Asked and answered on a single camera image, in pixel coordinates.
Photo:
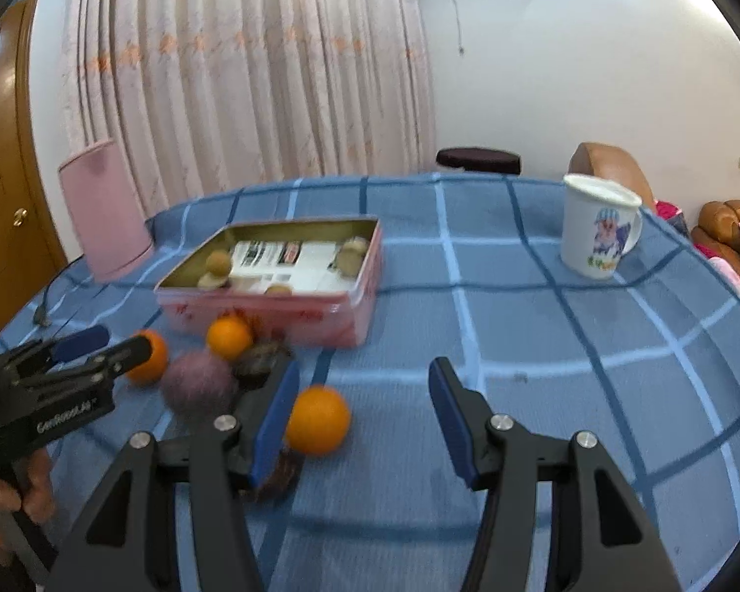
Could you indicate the orange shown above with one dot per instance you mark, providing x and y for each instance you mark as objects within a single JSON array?
[
  {"x": 229, "y": 336},
  {"x": 152, "y": 361},
  {"x": 317, "y": 422}
]

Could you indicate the dark brown round fruit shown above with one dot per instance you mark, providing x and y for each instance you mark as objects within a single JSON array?
[
  {"x": 287, "y": 472},
  {"x": 259, "y": 362}
]

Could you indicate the dark round stool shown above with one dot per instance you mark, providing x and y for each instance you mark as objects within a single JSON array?
[{"x": 478, "y": 160}]

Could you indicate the person's left hand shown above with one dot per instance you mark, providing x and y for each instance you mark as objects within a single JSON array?
[{"x": 37, "y": 484}]

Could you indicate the pink cylindrical container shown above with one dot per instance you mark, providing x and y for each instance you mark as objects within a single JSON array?
[{"x": 102, "y": 209}]

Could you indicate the longan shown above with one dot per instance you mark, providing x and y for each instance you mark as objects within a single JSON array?
[
  {"x": 209, "y": 282},
  {"x": 351, "y": 253},
  {"x": 277, "y": 290},
  {"x": 219, "y": 262}
]

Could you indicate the white packet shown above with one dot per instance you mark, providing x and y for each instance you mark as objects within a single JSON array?
[{"x": 308, "y": 268}]

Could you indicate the white cartoon mug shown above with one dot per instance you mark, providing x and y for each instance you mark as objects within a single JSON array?
[{"x": 592, "y": 228}]

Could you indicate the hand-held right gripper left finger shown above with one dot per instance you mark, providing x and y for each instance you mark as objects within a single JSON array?
[{"x": 274, "y": 425}]

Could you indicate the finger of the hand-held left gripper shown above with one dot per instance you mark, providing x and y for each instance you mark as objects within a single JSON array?
[
  {"x": 83, "y": 342},
  {"x": 120, "y": 361}
]

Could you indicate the pink patterned curtain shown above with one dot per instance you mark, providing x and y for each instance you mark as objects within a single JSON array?
[{"x": 253, "y": 74}]

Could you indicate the pink tin box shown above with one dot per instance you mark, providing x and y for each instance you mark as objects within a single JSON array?
[{"x": 320, "y": 317}]

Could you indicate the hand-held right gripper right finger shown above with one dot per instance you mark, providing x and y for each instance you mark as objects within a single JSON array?
[{"x": 450, "y": 419}]

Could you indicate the wooden wardrobe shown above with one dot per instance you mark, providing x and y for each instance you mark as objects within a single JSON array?
[{"x": 6, "y": 166}]

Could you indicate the purple fuzzy round fruit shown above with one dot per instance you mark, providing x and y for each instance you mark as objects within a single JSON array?
[{"x": 197, "y": 385}]

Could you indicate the brown leather chair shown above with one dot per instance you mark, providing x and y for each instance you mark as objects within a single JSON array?
[{"x": 610, "y": 166}]

